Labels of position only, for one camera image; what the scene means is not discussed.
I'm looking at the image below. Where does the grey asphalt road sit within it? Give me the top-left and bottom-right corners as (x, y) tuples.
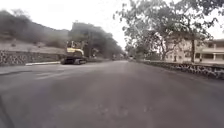
(0, 59), (224, 128)

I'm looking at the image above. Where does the low stone wall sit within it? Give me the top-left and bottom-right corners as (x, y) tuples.
(141, 59), (224, 80)

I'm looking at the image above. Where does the wooded hillside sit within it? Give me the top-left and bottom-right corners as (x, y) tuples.
(0, 9), (125, 61)

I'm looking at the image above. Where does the yellow excavator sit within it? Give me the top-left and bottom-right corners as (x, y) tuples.
(60, 40), (88, 66)

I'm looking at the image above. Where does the stone retaining wall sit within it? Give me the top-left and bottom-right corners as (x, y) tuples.
(0, 49), (67, 67)

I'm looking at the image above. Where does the pale kerb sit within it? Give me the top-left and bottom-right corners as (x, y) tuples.
(25, 60), (62, 67)

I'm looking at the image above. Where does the pale building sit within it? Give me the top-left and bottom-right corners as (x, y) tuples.
(165, 38), (224, 65)

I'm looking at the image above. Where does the bare earth slope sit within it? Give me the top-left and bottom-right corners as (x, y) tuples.
(0, 38), (66, 55)

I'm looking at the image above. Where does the large tree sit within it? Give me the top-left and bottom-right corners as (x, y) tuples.
(113, 0), (224, 64)

